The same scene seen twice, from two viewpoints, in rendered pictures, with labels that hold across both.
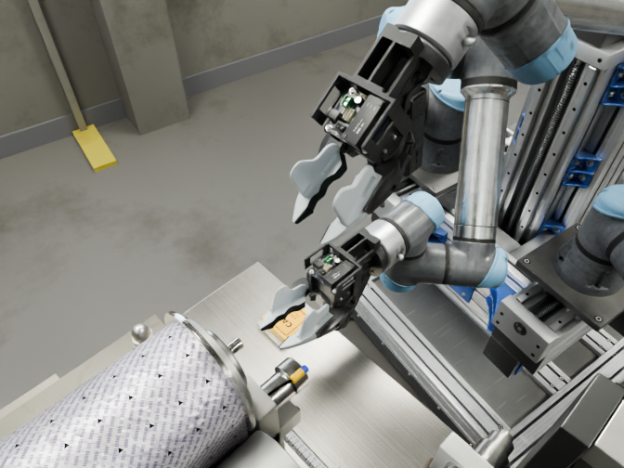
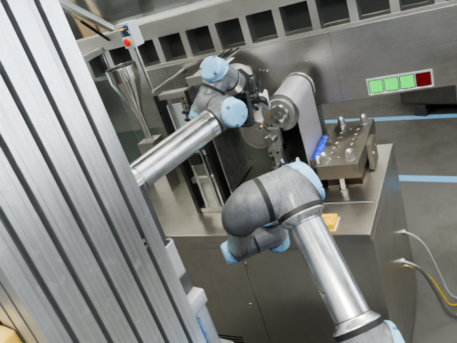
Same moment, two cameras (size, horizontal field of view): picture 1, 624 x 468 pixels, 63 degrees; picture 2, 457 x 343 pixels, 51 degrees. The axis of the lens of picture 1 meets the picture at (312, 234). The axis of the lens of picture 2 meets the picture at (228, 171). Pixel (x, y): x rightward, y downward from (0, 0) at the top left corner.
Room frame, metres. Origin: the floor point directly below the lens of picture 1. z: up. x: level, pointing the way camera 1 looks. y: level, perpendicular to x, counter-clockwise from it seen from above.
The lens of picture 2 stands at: (1.85, -0.58, 1.86)
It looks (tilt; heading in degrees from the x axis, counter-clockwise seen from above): 24 degrees down; 165
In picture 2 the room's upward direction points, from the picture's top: 19 degrees counter-clockwise
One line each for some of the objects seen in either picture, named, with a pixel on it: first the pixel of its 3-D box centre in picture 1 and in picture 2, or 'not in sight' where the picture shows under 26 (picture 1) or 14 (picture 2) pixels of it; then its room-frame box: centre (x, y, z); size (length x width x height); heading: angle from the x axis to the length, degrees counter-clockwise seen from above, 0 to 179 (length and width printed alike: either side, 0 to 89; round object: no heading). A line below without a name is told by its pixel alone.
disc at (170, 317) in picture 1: (208, 370); (279, 112); (0.25, 0.11, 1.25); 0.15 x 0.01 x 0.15; 44
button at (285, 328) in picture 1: (287, 320); (326, 221); (0.53, 0.05, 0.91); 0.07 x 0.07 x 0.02; 44
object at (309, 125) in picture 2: not in sight; (311, 130); (0.21, 0.24, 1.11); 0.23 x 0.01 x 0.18; 134
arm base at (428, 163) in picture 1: (440, 142); not in sight; (1.14, -0.36, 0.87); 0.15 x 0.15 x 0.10
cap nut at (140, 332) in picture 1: (141, 334); (349, 154); (0.42, 0.26, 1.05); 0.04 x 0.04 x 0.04
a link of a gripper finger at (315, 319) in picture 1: (306, 323); not in sight; (0.40, 0.01, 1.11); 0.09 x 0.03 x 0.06; 143
